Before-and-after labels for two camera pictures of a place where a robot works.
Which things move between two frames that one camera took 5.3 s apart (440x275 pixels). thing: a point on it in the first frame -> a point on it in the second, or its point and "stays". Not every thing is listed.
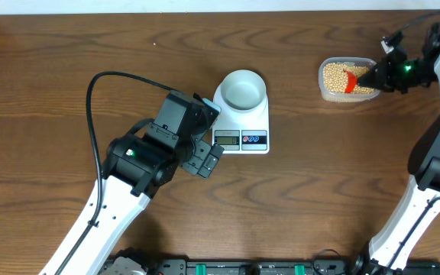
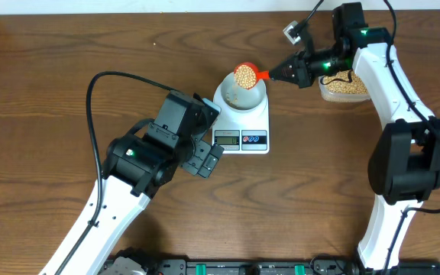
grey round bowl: [243, 90] stays
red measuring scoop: [351, 81] -> [247, 75]
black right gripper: [382, 72] -> [300, 69]
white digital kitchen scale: [239, 133] stays
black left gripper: [205, 157] stays
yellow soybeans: [334, 79] stays
